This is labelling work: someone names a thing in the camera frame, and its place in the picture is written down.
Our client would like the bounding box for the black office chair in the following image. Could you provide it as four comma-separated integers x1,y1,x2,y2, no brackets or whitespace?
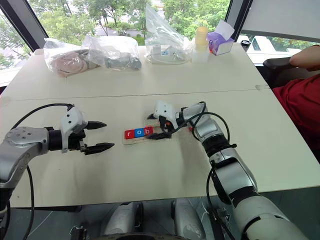
262,56,312,89

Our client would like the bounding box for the grey rounded robot leg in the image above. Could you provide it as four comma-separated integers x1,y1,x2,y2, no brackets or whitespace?
103,201,145,237

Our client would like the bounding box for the purple tissue box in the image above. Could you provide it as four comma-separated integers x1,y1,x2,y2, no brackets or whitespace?
206,19,236,57

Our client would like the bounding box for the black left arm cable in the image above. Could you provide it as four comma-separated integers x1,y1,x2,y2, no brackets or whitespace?
9,102,75,131

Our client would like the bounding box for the black hanging cable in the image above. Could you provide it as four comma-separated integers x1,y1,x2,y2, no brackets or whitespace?
21,163,36,237

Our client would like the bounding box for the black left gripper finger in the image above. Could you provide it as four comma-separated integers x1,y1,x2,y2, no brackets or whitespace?
86,120,108,131
84,142,116,156

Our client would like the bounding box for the plastic bag with grey device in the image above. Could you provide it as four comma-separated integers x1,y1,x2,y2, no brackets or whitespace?
81,34,143,71

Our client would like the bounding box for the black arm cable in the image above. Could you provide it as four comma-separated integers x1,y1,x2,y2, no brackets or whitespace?
9,102,75,131
172,100,238,149

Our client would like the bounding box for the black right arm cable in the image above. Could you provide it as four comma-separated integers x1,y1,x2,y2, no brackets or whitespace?
172,100,238,149

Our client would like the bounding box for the pale yellow bottle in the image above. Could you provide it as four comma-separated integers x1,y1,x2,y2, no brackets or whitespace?
194,25,210,52

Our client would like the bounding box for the white roller blind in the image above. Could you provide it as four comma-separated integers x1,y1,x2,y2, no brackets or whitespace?
238,0,320,43

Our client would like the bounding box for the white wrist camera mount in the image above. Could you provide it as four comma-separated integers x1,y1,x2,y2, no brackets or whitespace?
59,106,89,154
153,100,181,126

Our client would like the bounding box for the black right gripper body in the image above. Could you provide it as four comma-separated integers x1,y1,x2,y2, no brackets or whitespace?
157,115,176,137

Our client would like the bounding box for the black window frame post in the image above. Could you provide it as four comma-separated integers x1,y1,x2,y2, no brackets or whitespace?
0,0,49,54

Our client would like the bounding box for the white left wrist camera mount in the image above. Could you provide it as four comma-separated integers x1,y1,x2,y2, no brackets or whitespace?
59,106,89,154

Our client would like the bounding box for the plastic bag with pink cloth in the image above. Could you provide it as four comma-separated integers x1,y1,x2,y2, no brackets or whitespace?
43,37,101,79

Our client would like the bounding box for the blue letter o block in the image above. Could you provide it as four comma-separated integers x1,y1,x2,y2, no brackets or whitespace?
132,128,146,139

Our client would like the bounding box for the person in red shirt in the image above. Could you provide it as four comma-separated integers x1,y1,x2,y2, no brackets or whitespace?
271,44,320,152

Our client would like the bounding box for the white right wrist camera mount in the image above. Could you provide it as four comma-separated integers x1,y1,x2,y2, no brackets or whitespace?
153,100,181,126

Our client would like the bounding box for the clear bag with white cable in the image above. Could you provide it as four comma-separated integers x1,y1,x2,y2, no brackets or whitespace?
144,3,194,66

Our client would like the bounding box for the wooden letter tray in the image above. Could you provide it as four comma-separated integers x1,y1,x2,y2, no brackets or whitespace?
122,126,176,146

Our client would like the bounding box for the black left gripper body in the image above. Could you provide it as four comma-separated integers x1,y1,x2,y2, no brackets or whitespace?
67,124,88,154

